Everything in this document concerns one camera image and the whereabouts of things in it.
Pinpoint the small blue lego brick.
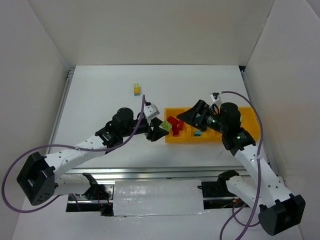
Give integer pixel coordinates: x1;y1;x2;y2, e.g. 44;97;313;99
194;130;202;137

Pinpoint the red rectangular lego brick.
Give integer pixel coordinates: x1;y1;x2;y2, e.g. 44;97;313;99
177;120;184;131

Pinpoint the light green lego brick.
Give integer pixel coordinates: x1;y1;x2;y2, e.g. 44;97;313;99
160;120;172;132

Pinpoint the red flower lego piece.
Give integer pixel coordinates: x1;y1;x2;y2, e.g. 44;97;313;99
167;116;179;125

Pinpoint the green yellow blue lego stack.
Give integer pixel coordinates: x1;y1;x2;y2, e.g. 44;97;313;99
133;83;141;96

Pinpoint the yellow red blue lego stack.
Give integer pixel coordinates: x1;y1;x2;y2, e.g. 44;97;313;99
171;125;179;137

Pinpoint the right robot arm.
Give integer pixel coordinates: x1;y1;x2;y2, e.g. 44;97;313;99
177;100;306;236

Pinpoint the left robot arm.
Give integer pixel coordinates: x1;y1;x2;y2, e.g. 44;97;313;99
17;107;168;206

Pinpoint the yellow four-compartment tray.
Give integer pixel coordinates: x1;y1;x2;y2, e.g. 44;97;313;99
164;106;260;144

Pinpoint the white taped cover plate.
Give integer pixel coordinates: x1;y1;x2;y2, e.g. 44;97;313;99
113;179;205;217

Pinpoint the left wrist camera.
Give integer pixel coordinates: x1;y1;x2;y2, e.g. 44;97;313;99
143;103;160;120

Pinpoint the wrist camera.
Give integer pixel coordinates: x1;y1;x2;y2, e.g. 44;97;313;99
210;92;222;108
143;103;160;120

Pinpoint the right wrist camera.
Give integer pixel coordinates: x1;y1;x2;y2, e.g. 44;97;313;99
210;92;222;108

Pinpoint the aluminium frame rail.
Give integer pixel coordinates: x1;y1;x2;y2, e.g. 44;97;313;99
66;166;249;183

